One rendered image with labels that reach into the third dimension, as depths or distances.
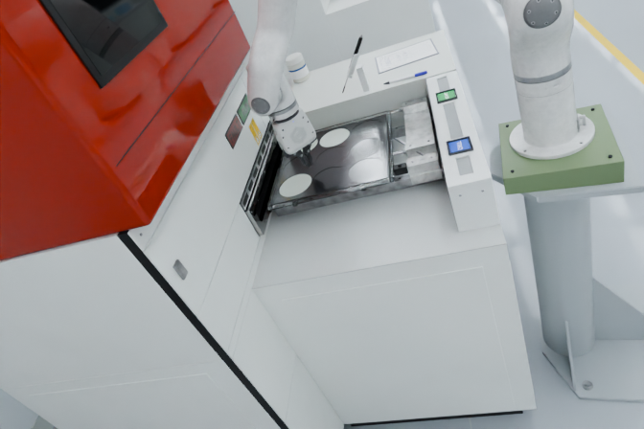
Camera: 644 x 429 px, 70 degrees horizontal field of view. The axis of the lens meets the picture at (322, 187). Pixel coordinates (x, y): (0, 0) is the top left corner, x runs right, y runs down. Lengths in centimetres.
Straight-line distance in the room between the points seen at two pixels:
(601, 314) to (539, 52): 99
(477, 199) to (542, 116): 25
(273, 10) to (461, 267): 72
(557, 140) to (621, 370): 90
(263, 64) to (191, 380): 76
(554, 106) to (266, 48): 66
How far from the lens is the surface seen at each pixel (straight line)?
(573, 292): 159
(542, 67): 112
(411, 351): 138
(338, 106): 154
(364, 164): 130
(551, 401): 180
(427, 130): 139
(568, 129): 122
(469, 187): 104
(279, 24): 111
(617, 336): 190
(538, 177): 117
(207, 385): 123
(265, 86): 110
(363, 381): 153
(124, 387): 134
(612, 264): 213
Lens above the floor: 161
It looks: 34 degrees down
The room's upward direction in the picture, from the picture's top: 25 degrees counter-clockwise
